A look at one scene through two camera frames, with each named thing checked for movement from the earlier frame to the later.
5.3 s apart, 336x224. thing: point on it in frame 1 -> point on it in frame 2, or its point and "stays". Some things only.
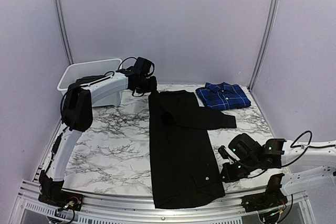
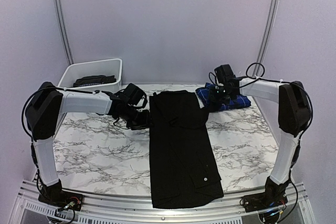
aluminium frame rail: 139,209 stays
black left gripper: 152,86 -> 145,122
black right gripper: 230,177 -> 213,100
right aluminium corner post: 268,32 stays
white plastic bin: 73,72 stays
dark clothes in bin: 87,78 stays
